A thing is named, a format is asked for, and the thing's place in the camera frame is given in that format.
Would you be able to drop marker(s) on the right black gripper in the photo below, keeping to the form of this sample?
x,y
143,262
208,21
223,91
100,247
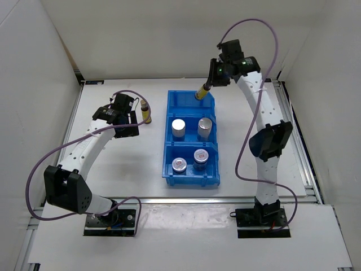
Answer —
x,y
212,79

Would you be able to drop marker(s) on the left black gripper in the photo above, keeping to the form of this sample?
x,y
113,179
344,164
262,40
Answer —
x,y
129,131

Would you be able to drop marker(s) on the yellow cork-top bottle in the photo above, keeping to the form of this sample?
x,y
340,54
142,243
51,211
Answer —
x,y
202,92
145,112

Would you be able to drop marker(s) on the tall silver-lid shaker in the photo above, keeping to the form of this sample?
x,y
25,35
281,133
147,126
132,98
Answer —
x,y
178,128
204,128

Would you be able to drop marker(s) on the short spice jar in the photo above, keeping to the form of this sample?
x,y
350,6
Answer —
x,y
179,166
200,159

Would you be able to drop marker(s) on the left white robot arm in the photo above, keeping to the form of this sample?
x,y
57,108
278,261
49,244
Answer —
x,y
66,185

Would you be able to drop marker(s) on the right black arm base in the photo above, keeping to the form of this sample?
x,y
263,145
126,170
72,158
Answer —
x,y
249,227

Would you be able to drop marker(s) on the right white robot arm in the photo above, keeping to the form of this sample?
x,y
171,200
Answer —
x,y
272,131

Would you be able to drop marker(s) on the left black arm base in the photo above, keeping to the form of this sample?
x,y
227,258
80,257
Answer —
x,y
121,222

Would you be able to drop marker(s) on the blue three-compartment plastic bin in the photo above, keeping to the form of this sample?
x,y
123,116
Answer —
x,y
183,105

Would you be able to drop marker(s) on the left blue corner label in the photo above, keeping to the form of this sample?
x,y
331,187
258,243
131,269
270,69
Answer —
x,y
94,82

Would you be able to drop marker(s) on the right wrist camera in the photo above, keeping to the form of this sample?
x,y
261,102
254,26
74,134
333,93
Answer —
x,y
230,51

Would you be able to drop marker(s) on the front aluminium rail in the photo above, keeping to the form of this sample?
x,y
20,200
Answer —
x,y
244,200

